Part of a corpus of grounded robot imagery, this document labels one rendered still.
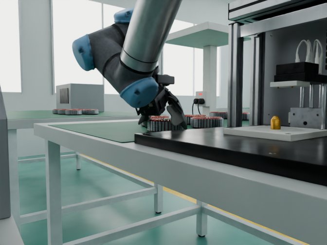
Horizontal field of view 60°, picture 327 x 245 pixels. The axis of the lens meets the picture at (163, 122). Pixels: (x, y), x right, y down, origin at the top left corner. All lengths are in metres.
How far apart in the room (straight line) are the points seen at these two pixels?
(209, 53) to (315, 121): 1.09
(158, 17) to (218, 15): 6.88
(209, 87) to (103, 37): 1.11
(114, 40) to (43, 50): 4.37
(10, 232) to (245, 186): 0.24
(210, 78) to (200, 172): 1.32
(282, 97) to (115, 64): 0.52
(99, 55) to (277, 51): 0.54
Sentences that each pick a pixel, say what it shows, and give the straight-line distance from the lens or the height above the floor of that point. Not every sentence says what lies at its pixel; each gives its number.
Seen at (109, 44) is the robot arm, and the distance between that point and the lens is 0.65.
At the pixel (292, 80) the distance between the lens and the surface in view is 0.66.
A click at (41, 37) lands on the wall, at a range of 5.05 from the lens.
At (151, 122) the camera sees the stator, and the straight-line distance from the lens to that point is 0.82.
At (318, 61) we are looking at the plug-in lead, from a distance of 0.73.
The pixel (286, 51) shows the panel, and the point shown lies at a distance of 0.92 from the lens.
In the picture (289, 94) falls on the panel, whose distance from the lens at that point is 0.90.
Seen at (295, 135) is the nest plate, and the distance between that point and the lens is 0.54.
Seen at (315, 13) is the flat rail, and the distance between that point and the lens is 0.72.
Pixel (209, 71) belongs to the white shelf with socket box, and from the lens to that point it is 1.70.
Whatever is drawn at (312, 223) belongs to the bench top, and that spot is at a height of 0.72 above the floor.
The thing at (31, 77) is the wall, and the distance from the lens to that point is 4.93.
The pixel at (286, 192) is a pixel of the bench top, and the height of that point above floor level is 0.74.
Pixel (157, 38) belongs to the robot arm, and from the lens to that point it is 0.53.
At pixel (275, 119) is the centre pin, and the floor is 0.80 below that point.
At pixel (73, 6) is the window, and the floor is 2.45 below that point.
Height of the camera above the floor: 0.84
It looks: 4 degrees down
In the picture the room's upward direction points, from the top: straight up
